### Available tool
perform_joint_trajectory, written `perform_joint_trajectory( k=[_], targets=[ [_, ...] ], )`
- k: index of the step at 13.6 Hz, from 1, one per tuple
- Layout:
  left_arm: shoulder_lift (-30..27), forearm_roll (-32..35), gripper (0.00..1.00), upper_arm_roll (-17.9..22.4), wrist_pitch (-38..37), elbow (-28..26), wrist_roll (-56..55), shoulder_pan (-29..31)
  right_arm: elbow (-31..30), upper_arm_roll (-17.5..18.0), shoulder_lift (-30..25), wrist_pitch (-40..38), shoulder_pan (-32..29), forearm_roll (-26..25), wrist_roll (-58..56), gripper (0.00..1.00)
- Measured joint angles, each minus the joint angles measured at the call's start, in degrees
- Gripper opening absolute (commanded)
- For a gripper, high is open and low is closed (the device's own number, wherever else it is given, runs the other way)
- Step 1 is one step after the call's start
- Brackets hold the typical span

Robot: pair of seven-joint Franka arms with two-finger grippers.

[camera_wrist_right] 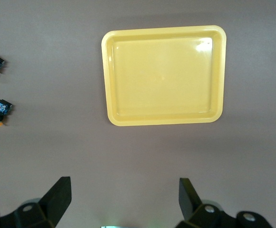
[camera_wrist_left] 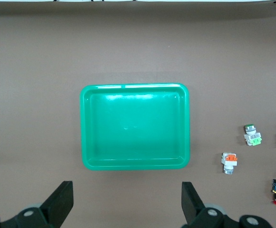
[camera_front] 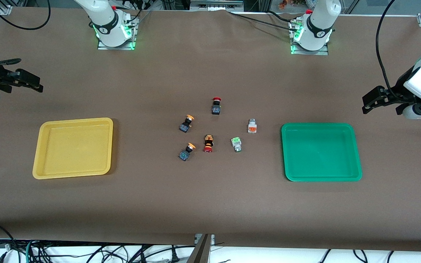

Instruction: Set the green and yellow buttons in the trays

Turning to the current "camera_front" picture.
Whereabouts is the yellow push button black body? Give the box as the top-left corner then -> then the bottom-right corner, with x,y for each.
179,114 -> 195,133
178,143 -> 196,161

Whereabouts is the green plastic tray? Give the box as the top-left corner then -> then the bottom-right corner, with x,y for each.
281,123 -> 363,182

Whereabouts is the yellow plastic tray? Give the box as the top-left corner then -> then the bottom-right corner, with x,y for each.
32,117 -> 114,180

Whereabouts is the brown table cover sheet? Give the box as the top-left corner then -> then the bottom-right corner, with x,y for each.
0,7 -> 421,252

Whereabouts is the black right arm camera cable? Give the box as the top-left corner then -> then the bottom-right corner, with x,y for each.
0,0 -> 52,31

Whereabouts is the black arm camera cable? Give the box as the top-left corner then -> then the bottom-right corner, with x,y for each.
0,0 -> 52,31
376,0 -> 398,102

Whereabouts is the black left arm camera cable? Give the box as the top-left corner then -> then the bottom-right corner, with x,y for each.
376,0 -> 398,102

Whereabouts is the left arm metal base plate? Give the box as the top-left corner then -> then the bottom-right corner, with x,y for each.
290,18 -> 330,56

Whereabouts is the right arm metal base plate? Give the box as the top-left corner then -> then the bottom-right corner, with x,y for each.
97,16 -> 137,51

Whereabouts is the black base power cable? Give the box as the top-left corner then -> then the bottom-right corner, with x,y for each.
227,10 -> 299,30

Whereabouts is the green floor cable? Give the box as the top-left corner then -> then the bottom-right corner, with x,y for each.
25,239 -> 36,263

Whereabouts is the red emergency stop yellow ring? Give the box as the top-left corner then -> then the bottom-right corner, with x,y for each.
202,134 -> 215,153

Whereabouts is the aluminium frame rail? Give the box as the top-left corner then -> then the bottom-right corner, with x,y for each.
190,0 -> 244,11

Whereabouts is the aluminium profile post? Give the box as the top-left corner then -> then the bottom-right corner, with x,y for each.
186,234 -> 213,263

